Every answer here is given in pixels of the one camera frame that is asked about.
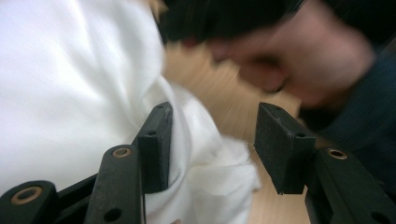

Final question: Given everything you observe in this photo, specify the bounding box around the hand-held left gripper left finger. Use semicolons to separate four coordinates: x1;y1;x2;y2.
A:
136;101;174;195

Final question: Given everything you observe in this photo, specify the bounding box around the white tiered skirt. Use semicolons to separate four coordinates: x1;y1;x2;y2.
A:
0;0;262;224

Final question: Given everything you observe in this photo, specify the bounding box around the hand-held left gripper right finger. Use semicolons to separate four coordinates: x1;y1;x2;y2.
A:
253;102;318;196

